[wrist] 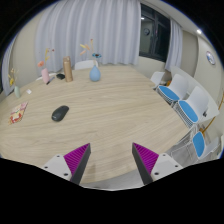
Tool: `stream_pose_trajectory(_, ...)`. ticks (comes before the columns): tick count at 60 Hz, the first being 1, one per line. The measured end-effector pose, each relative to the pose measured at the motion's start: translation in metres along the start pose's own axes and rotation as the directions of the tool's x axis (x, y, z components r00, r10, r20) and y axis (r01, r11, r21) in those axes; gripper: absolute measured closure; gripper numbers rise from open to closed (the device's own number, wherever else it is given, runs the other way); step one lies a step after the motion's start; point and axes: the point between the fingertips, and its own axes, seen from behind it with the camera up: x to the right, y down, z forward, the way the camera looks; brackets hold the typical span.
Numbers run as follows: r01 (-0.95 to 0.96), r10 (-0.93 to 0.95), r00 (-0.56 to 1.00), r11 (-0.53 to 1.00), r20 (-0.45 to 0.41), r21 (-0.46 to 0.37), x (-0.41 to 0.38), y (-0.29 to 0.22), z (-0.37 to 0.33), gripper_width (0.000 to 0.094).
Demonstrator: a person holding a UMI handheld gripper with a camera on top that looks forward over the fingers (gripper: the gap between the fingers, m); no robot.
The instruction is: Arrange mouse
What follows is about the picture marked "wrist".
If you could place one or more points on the white curtain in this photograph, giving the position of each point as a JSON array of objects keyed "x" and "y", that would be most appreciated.
[
  {"x": 175, "y": 46},
  {"x": 110, "y": 27}
]

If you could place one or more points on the dried flowers in blue vase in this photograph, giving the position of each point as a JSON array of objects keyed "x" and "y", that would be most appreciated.
[{"x": 89, "y": 48}]

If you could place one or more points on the white curtain centre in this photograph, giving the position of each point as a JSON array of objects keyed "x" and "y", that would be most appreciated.
[{"x": 110, "y": 27}]

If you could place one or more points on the dark window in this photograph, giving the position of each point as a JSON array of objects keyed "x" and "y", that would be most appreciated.
[{"x": 154, "y": 34}]

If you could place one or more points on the white chair blue cushion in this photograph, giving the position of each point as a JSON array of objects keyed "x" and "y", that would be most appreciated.
[
  {"x": 192, "y": 109},
  {"x": 201, "y": 148},
  {"x": 175, "y": 91}
]

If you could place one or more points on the white chair far right corner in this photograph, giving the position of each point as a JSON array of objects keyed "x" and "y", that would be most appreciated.
[{"x": 156, "y": 78}]

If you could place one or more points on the white chair behind table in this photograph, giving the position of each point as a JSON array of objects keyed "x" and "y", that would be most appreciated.
[{"x": 85, "y": 64}]

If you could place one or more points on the white chair blue cushion middle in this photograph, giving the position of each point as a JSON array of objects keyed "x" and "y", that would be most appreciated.
[{"x": 192, "y": 109}]

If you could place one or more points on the white chair blue cushion far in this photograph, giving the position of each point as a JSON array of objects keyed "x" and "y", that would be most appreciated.
[{"x": 175, "y": 91}]

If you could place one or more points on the black computer mouse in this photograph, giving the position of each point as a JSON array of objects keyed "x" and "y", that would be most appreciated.
[{"x": 59, "y": 113}]

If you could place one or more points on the gold thermos bottle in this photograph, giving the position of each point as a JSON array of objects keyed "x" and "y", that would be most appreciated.
[{"x": 67, "y": 69}]

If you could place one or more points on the white chair blue cushion near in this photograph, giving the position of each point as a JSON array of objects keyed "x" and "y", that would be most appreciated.
[{"x": 201, "y": 148}]

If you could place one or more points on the small white card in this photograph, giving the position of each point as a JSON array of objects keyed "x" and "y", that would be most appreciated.
[{"x": 28, "y": 91}]

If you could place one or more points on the blue ceramic vase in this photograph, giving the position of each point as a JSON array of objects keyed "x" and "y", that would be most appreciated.
[{"x": 95, "y": 74}]

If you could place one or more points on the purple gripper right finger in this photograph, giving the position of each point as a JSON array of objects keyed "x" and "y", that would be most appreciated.
[{"x": 153, "y": 166}]

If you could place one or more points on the colourful patterned card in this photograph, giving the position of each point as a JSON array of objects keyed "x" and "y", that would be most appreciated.
[{"x": 17, "y": 113}]

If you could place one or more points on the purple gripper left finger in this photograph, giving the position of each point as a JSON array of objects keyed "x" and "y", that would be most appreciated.
[{"x": 71, "y": 166}]

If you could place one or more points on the small black object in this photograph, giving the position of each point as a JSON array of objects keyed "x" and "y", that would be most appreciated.
[{"x": 60, "y": 76}]

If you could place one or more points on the white curtain right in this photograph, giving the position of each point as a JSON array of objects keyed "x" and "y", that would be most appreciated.
[{"x": 175, "y": 46}]

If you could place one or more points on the green vase with yellow flowers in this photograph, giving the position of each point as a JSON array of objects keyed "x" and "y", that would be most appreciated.
[{"x": 13, "y": 82}]

